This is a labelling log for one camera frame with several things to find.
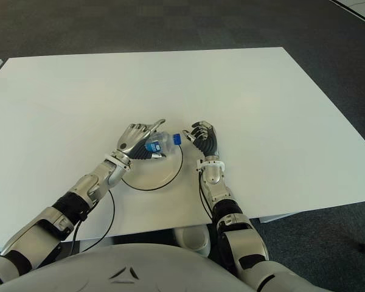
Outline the white plate black rim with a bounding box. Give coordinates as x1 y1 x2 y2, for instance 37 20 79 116
121 142 184 192

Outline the grey table frame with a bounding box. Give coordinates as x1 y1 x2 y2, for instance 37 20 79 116
60 235 116 254

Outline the grey robot torso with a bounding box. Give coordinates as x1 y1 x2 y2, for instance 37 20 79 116
0 243 241 292

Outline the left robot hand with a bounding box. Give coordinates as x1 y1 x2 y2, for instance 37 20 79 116
117 118 168 161

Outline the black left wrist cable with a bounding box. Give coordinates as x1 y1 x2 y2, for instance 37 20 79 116
69 188 116 254

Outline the clear water bottle blue cap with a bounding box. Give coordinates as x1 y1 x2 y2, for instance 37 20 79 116
144 131 183 159

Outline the white robot leg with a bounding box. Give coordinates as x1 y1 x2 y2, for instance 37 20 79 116
173 226 211 259

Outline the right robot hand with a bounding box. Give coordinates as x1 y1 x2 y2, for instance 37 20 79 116
182 120 219 158

